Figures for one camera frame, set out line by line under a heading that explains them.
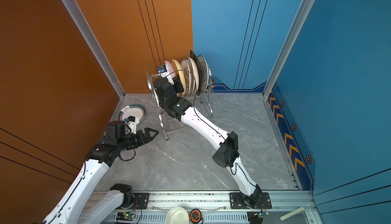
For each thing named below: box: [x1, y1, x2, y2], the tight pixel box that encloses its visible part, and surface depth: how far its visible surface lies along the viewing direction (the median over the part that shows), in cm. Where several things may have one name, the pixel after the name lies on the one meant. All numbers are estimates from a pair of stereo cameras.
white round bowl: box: [165, 206, 190, 224], surface depth 70 cm
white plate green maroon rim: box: [117, 103, 147, 124], surface depth 111 cm
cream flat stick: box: [279, 206, 305, 221], surface depth 71 cm
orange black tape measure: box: [189, 208, 204, 224], surface depth 69 cm
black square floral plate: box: [189, 49, 203, 96], surface depth 76 cm
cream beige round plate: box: [187, 57, 200, 94], surface depth 75 cm
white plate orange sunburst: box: [185, 57, 197, 96], surface depth 73 cm
